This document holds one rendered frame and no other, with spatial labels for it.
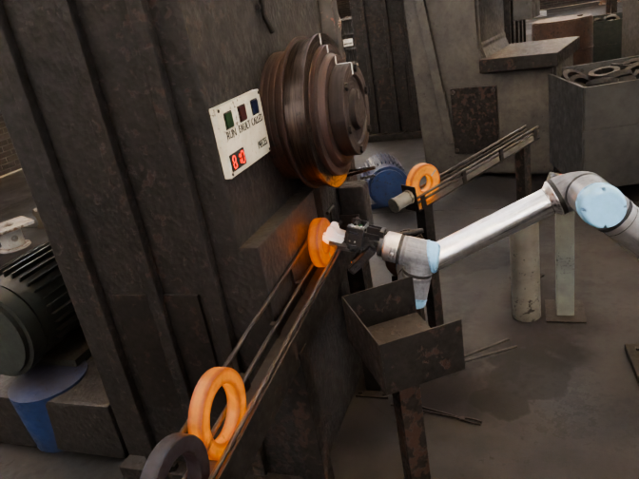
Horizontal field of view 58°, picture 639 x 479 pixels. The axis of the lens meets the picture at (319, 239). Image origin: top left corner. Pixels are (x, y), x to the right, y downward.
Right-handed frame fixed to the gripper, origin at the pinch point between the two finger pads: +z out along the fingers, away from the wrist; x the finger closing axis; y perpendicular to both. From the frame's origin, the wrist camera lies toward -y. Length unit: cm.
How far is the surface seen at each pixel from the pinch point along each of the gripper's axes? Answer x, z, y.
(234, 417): 70, -4, -11
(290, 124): 5.1, 10.8, 35.3
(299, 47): -9, 15, 54
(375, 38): -429, 82, -1
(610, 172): -213, -118, -27
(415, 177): -60, -19, 3
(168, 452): 92, -2, 1
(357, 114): -13.1, -3.7, 36.6
